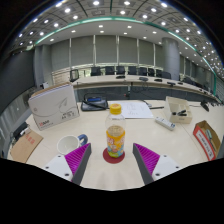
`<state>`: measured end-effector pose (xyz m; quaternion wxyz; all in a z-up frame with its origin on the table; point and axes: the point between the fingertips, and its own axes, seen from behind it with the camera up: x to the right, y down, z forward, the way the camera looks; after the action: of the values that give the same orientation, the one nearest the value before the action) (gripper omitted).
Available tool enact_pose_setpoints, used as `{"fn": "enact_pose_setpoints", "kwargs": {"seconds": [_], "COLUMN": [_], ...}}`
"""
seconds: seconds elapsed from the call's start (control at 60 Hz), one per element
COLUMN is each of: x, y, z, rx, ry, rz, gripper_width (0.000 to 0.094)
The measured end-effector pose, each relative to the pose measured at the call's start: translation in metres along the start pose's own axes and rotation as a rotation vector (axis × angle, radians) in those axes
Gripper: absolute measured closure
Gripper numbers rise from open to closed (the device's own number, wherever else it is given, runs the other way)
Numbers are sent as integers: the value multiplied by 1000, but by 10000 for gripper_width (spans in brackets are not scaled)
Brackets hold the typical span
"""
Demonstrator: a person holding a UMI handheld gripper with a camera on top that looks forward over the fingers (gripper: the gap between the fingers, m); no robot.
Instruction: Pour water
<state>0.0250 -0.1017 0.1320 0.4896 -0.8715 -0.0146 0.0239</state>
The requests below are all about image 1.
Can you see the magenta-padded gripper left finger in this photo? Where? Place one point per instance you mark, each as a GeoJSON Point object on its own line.
{"type": "Point", "coordinates": [75, 161]}

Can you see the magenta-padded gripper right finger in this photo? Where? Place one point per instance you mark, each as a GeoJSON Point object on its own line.
{"type": "Point", "coordinates": [150, 161]}

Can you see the clear yellow-capped drink bottle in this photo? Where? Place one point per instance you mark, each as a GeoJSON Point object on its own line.
{"type": "Point", "coordinates": [115, 136]}

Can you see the flat round red coaster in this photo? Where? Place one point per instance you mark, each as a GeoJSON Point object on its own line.
{"type": "Point", "coordinates": [113, 160]}

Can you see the white remote control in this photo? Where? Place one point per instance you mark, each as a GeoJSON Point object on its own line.
{"type": "Point", "coordinates": [165, 123]}

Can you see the white paper sheet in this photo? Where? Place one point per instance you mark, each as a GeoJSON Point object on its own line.
{"type": "Point", "coordinates": [133, 110]}

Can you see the black pen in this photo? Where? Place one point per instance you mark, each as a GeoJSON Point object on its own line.
{"type": "Point", "coordinates": [156, 107]}

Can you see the black bag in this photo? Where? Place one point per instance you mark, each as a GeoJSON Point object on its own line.
{"type": "Point", "coordinates": [94, 106]}

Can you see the open cardboard box red label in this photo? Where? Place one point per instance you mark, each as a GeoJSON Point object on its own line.
{"type": "Point", "coordinates": [205, 140]}

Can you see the large white cardboard box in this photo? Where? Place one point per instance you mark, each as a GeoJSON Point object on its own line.
{"type": "Point", "coordinates": [53, 106]}

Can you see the small open beige box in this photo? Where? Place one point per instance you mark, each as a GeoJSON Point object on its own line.
{"type": "Point", "coordinates": [178, 108]}

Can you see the black power adapter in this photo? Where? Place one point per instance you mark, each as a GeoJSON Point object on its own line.
{"type": "Point", "coordinates": [20, 130]}

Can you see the long curved conference desk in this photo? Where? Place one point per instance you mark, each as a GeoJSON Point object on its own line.
{"type": "Point", "coordinates": [133, 80]}

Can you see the row of black office chairs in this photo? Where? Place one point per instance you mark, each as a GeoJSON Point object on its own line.
{"type": "Point", "coordinates": [120, 70]}

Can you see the group of ceiling lights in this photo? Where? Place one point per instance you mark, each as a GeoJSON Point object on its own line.
{"type": "Point", "coordinates": [100, 26]}

